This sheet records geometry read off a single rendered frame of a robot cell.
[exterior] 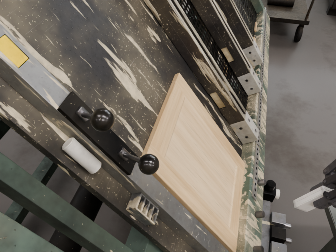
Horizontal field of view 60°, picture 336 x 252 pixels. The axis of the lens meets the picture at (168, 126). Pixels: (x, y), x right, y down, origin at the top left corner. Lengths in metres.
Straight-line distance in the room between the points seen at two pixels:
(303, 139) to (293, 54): 1.35
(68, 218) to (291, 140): 2.25
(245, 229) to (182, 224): 0.36
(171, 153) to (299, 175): 1.75
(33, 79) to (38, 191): 0.21
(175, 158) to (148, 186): 0.17
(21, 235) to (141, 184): 0.28
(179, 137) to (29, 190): 0.44
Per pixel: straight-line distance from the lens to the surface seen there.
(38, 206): 0.61
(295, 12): 3.96
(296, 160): 2.54
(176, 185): 0.79
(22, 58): 0.56
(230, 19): 1.63
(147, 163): 0.51
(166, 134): 0.80
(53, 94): 0.56
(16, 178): 0.59
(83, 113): 0.55
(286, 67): 3.51
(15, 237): 0.48
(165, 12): 1.00
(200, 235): 0.82
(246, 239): 1.05
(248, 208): 1.11
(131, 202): 0.67
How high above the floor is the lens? 1.85
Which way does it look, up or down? 46 degrees down
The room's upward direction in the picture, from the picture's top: straight up
